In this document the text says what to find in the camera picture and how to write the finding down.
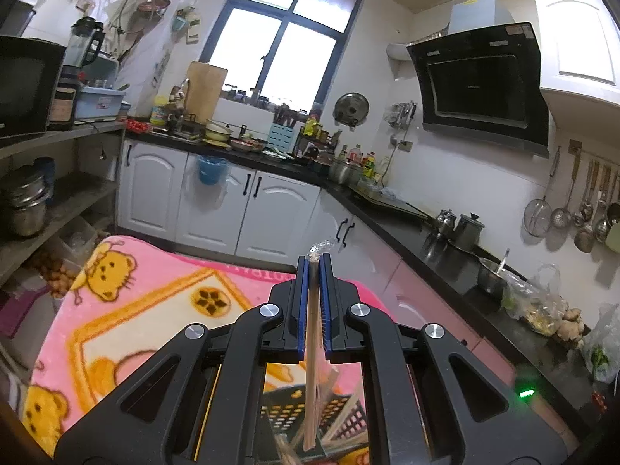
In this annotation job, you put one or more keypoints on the large steel kettle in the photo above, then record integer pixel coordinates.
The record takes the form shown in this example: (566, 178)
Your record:
(469, 232)

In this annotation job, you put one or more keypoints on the stacked steel pots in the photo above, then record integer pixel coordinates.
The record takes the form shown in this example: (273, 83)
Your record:
(26, 203)

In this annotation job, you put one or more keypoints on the blue plastic box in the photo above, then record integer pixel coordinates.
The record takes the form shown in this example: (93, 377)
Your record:
(99, 97)

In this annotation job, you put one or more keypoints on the red tomatoes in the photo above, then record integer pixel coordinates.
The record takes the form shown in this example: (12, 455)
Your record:
(138, 126)

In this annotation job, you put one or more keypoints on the clear bag of vegetables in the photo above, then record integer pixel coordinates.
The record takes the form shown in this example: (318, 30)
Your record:
(537, 300)

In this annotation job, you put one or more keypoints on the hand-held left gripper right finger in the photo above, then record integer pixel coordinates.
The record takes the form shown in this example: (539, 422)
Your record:
(327, 310)

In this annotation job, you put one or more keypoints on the steel pot lid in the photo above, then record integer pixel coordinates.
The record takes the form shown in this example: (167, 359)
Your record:
(351, 109)

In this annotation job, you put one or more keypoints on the green wall caddy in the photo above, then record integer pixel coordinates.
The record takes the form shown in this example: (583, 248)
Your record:
(186, 24)

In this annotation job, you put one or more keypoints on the steel stock pot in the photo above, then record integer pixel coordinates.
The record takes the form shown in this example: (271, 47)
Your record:
(345, 172)

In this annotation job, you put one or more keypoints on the yellow cooking pot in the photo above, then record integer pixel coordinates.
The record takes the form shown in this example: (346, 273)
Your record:
(218, 131)

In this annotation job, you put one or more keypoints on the pink printed blanket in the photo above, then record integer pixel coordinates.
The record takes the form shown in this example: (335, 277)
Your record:
(160, 310)

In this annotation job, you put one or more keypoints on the white wall cabinet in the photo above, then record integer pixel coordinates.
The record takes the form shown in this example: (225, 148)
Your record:
(579, 43)

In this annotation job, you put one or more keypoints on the bundle of wooden chopsticks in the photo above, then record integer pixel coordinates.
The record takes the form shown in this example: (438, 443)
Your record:
(315, 378)

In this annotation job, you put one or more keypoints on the red hanging pan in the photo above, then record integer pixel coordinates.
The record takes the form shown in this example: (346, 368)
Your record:
(154, 7)

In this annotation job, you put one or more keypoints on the hanging steel ladle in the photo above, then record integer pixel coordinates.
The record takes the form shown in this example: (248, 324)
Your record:
(585, 237)

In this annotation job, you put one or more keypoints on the wooden cutting board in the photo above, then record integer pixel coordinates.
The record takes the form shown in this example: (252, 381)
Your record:
(206, 89)

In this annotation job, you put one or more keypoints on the black plastic basket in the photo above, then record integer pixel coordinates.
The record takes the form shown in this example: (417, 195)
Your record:
(283, 409)

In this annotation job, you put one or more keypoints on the small hanging utensils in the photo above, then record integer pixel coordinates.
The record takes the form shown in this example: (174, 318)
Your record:
(403, 114)

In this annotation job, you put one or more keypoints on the bag of green vegetables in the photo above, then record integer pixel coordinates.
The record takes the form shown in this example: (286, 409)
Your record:
(603, 348)

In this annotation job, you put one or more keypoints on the bag of brown nuts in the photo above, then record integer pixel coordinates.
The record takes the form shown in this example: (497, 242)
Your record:
(55, 273)

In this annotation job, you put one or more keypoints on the black range hood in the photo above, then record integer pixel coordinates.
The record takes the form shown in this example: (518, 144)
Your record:
(484, 87)

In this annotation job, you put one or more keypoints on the black blender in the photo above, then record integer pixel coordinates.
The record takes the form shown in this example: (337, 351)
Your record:
(77, 63)

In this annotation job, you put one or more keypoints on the wall socket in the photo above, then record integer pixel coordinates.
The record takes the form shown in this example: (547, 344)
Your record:
(405, 144)

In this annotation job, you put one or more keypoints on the white kitchen base cabinet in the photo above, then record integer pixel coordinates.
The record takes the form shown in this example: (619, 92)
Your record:
(271, 223)

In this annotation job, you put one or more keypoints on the light blue knife block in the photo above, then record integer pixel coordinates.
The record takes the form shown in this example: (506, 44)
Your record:
(282, 139)

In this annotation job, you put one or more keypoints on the yellow dish soap bottle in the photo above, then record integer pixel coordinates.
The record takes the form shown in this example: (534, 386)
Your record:
(158, 111)

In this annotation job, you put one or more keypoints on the ginger root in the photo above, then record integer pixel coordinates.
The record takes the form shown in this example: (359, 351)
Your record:
(570, 327)

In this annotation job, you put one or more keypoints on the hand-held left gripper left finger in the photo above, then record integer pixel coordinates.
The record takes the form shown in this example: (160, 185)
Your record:
(302, 300)

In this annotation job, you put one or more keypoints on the black cooktop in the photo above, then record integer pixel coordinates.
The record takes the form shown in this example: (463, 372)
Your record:
(387, 201)

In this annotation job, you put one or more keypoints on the hanging steel skimmer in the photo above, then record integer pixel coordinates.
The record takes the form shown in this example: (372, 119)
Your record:
(562, 215)

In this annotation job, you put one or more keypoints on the steel faucet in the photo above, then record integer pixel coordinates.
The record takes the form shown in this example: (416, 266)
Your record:
(181, 94)

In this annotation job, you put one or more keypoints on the blue plastic bag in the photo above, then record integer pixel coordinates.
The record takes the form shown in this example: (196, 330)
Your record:
(212, 170)

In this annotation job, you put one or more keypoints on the black microwave oven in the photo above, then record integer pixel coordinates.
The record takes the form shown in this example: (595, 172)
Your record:
(26, 92)

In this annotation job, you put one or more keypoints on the small steel kettle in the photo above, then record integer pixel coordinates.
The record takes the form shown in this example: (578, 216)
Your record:
(444, 223)

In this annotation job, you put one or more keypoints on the wooden shelf rack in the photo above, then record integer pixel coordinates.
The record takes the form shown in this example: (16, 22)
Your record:
(63, 193)

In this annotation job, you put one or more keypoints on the yellow oil bottle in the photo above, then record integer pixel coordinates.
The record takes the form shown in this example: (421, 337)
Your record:
(370, 164)

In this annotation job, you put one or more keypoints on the wooden chopstick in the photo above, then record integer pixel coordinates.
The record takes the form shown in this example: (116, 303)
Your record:
(346, 411)

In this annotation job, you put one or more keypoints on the dark framed window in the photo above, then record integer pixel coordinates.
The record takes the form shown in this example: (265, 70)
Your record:
(286, 34)

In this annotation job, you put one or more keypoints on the steel bowl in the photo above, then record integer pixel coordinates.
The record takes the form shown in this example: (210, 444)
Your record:
(491, 278)

